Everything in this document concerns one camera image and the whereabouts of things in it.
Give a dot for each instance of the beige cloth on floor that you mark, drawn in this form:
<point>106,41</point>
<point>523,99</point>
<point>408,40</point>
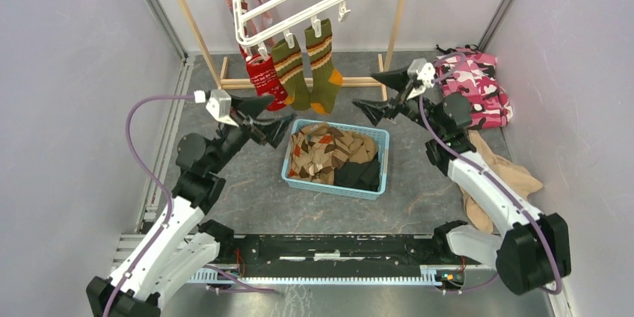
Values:
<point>517,177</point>

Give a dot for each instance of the light blue plastic basket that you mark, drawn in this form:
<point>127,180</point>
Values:
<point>380,136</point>

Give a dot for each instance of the green striped sock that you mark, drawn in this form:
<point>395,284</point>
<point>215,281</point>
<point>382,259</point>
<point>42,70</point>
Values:
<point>327,80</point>
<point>288,63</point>

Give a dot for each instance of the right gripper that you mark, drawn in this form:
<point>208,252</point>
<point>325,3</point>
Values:
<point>396,80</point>

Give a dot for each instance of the red snowflake sock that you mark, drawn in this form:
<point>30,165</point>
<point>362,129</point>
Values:
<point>263,77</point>

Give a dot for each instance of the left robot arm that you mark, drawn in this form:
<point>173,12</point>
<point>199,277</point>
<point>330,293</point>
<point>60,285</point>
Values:
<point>180,242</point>

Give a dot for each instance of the black garment in basket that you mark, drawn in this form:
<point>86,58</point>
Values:
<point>361,176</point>

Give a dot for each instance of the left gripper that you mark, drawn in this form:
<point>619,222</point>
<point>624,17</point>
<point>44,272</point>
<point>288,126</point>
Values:
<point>271,128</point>

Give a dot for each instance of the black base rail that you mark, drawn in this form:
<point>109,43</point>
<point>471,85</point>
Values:
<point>332,255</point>

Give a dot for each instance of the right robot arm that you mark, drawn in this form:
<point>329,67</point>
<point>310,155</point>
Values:
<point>531,250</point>

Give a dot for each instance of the pink camouflage bag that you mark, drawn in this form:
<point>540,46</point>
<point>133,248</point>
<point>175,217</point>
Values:
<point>474,76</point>

